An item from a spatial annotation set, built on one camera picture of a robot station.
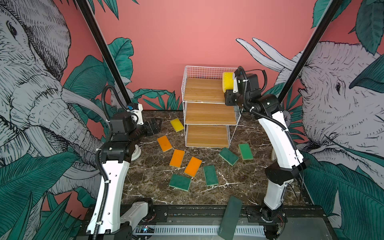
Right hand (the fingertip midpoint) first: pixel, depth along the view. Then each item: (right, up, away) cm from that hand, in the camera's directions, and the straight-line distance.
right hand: (227, 90), depth 69 cm
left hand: (-33, -14, -2) cm, 36 cm away
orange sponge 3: (-17, -42, +21) cm, 50 cm away
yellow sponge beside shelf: (-29, -17, +39) cm, 52 cm away
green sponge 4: (+18, -34, +28) cm, 48 cm away
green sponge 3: (+7, -37, +24) cm, 44 cm away
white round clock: (-53, -35, +23) cm, 67 cm away
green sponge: (-24, -49, +14) cm, 56 cm away
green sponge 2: (-6, -46, +17) cm, 50 cm away
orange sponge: (-37, -29, +32) cm, 57 cm away
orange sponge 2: (-27, -38, +24) cm, 52 cm away
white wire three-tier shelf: (-8, -15, +12) cm, 20 cm away
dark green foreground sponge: (+2, -63, +3) cm, 63 cm away
